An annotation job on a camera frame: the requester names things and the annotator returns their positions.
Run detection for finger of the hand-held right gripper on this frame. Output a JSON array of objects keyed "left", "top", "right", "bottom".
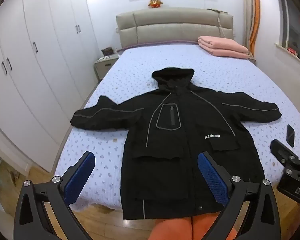
[
  {"left": 270, "top": 139, "right": 300, "bottom": 167},
  {"left": 286, "top": 124, "right": 296, "bottom": 148}
]

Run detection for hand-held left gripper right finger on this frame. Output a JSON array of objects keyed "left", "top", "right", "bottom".
[{"left": 197, "top": 151, "right": 281, "bottom": 240}]

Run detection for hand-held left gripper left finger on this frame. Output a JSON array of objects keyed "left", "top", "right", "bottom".
[{"left": 13, "top": 151, "right": 96, "bottom": 240}]

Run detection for black hooded jacket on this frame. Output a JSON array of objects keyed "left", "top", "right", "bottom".
[{"left": 70, "top": 67, "right": 282, "bottom": 220}]

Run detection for person's orange pants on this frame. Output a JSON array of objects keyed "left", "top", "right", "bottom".
[{"left": 149, "top": 211, "right": 238, "bottom": 240}]

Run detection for bed with lilac bedspread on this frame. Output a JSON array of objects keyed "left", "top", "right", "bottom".
[{"left": 54, "top": 43, "right": 300, "bottom": 213}]

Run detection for beige nightstand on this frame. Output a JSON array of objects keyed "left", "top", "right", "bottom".
[{"left": 93, "top": 55, "right": 119, "bottom": 81}]

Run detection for folded pink blanket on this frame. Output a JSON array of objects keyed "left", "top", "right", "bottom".
[{"left": 198, "top": 35, "right": 250, "bottom": 58}]

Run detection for window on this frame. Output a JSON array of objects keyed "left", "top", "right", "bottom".
[{"left": 277, "top": 0, "right": 300, "bottom": 67}]

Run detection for white wardrobe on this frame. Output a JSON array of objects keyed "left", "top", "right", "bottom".
[{"left": 0, "top": 0, "right": 102, "bottom": 166}]

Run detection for beige and orange curtain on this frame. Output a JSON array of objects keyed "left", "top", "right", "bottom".
[{"left": 242, "top": 0, "right": 262, "bottom": 55}]

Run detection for beige padded headboard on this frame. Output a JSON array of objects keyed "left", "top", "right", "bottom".
[{"left": 115, "top": 7, "right": 234, "bottom": 50}]

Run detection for orange plush toy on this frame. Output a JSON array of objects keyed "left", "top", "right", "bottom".
[{"left": 147, "top": 0, "right": 164, "bottom": 9}]

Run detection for white cable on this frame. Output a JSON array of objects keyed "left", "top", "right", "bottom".
[{"left": 217, "top": 12, "right": 227, "bottom": 41}]

